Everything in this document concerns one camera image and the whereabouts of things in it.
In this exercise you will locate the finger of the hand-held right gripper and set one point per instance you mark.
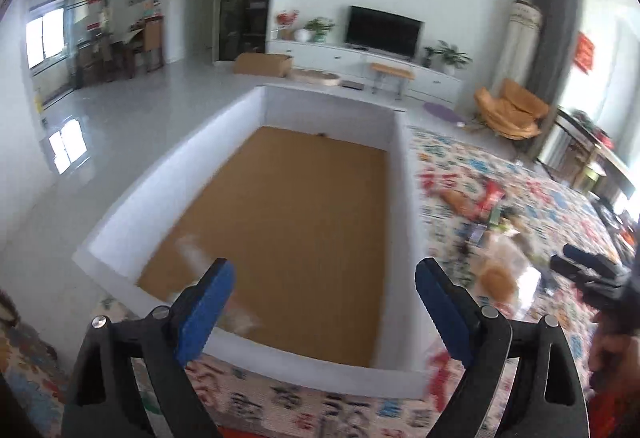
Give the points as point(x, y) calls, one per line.
point(570, 265)
point(582, 254)

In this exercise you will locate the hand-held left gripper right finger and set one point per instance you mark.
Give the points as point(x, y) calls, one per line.
point(442, 313)

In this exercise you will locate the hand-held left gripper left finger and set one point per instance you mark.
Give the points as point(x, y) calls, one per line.
point(207, 313)

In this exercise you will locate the white box with brown bottom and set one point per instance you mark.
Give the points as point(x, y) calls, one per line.
point(280, 228)

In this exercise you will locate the person's right hand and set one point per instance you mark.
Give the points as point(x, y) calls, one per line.
point(612, 355)

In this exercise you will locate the dark dining table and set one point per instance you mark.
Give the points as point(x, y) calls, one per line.
point(595, 153)

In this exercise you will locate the red snack packet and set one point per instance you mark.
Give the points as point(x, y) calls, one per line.
point(489, 195)

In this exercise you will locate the orange snack packet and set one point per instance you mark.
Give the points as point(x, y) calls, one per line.
point(457, 202)

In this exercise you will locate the printed blanket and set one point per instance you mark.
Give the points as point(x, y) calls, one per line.
point(310, 410)

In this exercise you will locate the orange lounge chair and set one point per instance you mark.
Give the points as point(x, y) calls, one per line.
point(510, 111)

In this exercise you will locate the purple mat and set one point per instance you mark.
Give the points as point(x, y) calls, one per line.
point(440, 112)

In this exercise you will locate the grey curtain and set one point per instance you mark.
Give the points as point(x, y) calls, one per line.
point(550, 43)

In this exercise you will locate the standing air conditioner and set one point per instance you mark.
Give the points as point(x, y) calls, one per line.
point(517, 43)

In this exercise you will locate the large leafy potted plant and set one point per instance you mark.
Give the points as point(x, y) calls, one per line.
point(452, 53)

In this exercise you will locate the wooden stool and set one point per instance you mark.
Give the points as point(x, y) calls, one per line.
point(392, 72)

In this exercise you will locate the small potted plant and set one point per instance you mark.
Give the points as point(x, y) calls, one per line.
point(428, 56)

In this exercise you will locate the cardboard box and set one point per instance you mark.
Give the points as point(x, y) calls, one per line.
point(264, 63)

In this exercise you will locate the round woven tray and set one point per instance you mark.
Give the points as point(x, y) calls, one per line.
point(315, 77)

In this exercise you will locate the wooden side cabinet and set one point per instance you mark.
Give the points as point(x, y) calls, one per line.
point(152, 41)

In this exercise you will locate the white television cabinet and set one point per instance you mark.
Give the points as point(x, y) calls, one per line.
point(325, 56)

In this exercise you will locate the black television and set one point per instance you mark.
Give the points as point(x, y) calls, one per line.
point(384, 32)

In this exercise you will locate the white round vase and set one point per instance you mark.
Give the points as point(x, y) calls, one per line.
point(301, 36)

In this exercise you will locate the red flowers in vase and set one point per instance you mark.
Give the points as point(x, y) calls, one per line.
point(286, 21)

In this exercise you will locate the green potted plant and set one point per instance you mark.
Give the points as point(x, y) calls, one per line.
point(320, 28)

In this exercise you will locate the window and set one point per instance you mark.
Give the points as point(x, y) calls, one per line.
point(45, 38)

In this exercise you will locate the red wall decoration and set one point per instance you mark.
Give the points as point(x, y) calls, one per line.
point(585, 51)

